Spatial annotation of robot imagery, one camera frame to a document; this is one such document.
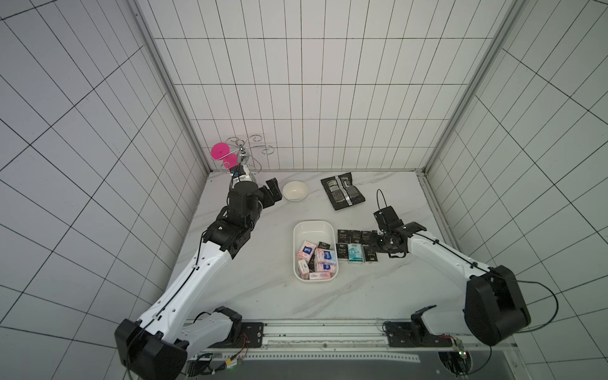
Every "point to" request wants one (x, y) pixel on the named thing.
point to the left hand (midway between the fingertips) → (264, 189)
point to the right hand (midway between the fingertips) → (367, 243)
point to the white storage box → (314, 251)
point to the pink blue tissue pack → (324, 256)
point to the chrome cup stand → (246, 154)
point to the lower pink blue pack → (325, 267)
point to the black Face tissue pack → (343, 236)
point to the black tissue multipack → (341, 191)
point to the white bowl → (294, 191)
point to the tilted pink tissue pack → (306, 250)
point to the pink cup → (221, 151)
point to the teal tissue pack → (355, 252)
